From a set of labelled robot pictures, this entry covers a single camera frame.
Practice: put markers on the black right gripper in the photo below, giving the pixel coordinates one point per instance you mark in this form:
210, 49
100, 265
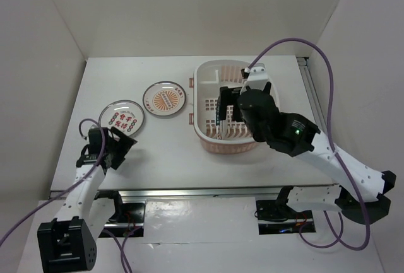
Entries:
226, 97

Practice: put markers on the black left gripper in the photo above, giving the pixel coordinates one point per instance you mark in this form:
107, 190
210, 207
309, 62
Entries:
124, 144

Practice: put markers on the plate with dark blue rim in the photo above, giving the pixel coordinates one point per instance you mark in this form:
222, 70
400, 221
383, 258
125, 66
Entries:
218, 121

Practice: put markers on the plate with red characters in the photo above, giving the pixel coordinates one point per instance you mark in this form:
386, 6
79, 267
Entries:
125, 115

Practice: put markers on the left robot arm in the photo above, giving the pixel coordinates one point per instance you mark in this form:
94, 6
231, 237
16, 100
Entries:
68, 242

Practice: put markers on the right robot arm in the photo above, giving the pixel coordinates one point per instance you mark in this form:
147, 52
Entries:
359, 191

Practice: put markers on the white and pink dish rack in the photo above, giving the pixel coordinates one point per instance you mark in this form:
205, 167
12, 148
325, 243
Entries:
207, 81

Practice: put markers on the plate with orange sunburst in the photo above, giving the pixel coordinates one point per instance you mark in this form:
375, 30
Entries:
164, 98

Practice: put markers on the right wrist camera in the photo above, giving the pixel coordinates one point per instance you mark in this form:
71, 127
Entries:
255, 77

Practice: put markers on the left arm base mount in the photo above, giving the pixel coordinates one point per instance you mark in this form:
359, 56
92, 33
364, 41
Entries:
129, 220

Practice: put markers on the aluminium side rail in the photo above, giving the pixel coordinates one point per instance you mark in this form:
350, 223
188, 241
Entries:
311, 93

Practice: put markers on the aluminium front rail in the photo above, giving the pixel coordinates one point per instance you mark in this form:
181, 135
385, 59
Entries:
197, 192

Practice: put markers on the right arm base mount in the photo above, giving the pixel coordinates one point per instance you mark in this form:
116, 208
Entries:
276, 220

